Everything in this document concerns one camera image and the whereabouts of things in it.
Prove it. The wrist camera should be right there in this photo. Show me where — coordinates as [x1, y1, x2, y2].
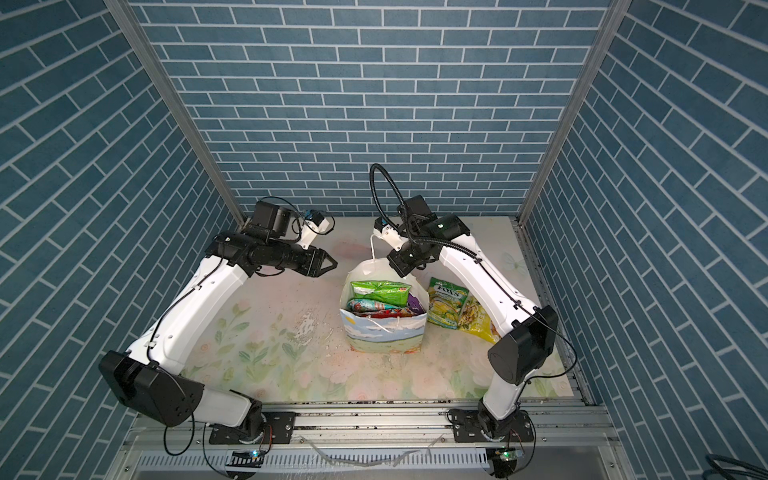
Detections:
[297, 209, 335, 250]
[373, 216, 407, 251]

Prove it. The floral table mat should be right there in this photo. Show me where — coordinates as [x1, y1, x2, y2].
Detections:
[179, 215, 574, 404]

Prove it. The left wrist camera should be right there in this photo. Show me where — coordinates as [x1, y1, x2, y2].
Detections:
[297, 209, 335, 250]

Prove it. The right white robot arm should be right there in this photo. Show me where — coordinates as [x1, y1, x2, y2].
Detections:
[373, 196, 559, 426]

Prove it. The floral paper gift bag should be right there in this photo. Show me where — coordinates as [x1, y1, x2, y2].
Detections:
[339, 255, 429, 354]

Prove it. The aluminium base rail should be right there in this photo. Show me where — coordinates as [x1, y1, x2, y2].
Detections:
[107, 401, 632, 479]

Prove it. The black corrugated cable conduit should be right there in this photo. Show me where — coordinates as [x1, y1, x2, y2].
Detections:
[368, 163, 481, 260]

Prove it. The green Fox's Spring Tea candy bag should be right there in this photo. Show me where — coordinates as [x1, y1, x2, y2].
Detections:
[427, 277, 470, 330]

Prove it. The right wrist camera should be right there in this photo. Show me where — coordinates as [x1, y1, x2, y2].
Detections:
[373, 216, 407, 251]

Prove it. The red snack packet in bag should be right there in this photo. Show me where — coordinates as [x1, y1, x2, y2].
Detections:
[346, 299, 423, 318]

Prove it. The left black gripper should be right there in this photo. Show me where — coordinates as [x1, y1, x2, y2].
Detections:
[267, 239, 340, 276]

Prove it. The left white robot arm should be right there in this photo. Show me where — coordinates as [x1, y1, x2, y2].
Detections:
[98, 197, 337, 442]

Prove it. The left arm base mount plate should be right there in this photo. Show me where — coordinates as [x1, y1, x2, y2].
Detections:
[209, 411, 296, 446]

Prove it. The black cable bottom right corner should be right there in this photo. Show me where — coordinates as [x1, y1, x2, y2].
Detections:
[703, 453, 768, 480]

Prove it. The green snack packet in bag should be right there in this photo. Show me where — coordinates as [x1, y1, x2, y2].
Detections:
[350, 280, 411, 307]

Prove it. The yellow-green snack packet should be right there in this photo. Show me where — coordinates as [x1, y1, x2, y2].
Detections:
[458, 294, 500, 344]

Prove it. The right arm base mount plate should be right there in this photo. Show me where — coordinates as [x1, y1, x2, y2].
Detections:
[446, 409, 535, 443]

